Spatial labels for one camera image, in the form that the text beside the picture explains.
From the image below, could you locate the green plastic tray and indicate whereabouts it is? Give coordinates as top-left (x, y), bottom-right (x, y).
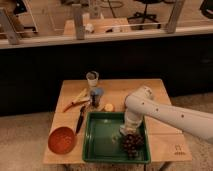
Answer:
top-left (82, 112), bottom-right (151, 164)

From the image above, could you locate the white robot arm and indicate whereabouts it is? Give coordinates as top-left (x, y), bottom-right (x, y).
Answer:
top-left (120, 86), bottom-right (213, 144)

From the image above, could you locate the black handled knife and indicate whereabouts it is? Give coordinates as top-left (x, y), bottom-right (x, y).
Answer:
top-left (75, 105), bottom-right (86, 134)

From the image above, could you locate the dark purple grape bunch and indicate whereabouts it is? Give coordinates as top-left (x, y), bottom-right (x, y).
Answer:
top-left (122, 134), bottom-right (144, 158)

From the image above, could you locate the wooden side table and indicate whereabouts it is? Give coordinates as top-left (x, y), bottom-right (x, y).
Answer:
top-left (64, 18), bottom-right (131, 36)

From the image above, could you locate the blue capped dark bottle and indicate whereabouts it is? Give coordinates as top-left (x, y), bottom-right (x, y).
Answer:
top-left (90, 88), bottom-right (104, 107)

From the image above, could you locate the black office chair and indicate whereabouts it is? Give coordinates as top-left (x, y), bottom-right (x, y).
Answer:
top-left (128, 0), bottom-right (163, 23)

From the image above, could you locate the red bowl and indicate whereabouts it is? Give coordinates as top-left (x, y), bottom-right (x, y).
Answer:
top-left (48, 127), bottom-right (76, 155)

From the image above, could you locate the yellow lemon half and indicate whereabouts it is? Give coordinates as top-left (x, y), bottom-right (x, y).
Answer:
top-left (104, 103), bottom-right (115, 112)

